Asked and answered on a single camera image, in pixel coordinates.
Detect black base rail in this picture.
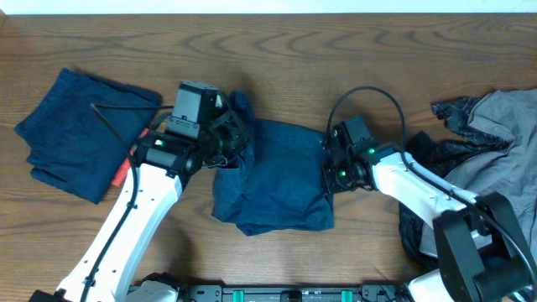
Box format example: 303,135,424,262
125,272,420,302

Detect grey shirt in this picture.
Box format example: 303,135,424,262
419,88,537,259

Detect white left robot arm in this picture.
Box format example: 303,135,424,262
30,86,252,301

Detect folded red garment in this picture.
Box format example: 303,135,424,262
110,128,150,188

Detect folded navy blue garment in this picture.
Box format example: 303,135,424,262
14,68,162,204

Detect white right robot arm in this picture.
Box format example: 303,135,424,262
322,122,536,301

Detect dark patterned garment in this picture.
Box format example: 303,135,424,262
397,96,537,302

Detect teal blue shorts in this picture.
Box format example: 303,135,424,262
212,91,335,236

